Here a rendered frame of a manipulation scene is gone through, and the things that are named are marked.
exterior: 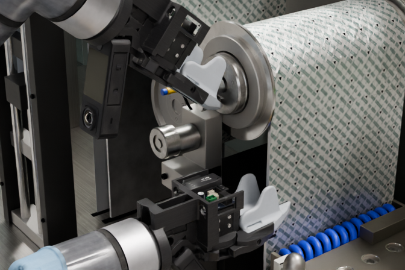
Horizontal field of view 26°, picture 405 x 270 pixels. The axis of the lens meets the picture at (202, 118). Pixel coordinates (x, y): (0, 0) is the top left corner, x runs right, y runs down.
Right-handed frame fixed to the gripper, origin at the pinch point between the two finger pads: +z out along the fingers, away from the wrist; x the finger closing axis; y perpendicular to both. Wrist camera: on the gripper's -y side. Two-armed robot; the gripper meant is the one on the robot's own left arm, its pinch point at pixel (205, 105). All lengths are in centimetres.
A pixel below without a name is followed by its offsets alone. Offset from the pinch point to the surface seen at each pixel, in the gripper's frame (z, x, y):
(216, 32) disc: -1.7, 3.2, 8.2
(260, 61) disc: -1.0, -5.2, 7.2
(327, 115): 12.5, -6.6, 6.8
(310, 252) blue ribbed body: 19.3, -9.8, -8.9
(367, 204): 29.3, -6.6, 0.4
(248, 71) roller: -0.6, -3.9, 5.7
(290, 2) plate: 28.3, 25.5, 23.5
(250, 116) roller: 2.9, -4.5, 1.5
